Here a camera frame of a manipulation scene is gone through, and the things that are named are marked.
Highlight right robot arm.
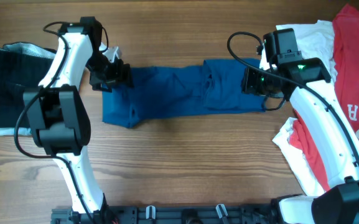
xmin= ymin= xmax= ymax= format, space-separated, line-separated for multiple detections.
xmin=241 ymin=29 xmax=359 ymax=223

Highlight black cable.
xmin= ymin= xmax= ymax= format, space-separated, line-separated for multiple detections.
xmin=226 ymin=31 xmax=359 ymax=224
xmin=13 ymin=21 xmax=96 ymax=224

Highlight left black cable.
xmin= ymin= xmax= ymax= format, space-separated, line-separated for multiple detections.
xmin=13 ymin=21 xmax=96 ymax=224

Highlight black folded shorts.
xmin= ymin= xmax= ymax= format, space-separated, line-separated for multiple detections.
xmin=0 ymin=42 xmax=57 ymax=128

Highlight white shirt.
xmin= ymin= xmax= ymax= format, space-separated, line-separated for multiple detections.
xmin=273 ymin=20 xmax=337 ymax=196

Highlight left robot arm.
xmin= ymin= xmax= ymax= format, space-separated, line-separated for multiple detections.
xmin=16 ymin=17 xmax=133 ymax=223

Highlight light grey folded garment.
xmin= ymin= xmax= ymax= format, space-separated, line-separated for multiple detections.
xmin=0 ymin=42 xmax=57 ymax=136

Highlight blue polo shirt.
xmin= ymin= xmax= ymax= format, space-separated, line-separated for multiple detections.
xmin=102 ymin=59 xmax=263 ymax=128

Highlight red printed t-shirt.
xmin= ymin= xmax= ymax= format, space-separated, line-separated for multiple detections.
xmin=281 ymin=4 xmax=359 ymax=196

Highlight right black cable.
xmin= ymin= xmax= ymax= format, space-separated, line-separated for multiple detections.
xmin=226 ymin=31 xmax=359 ymax=224

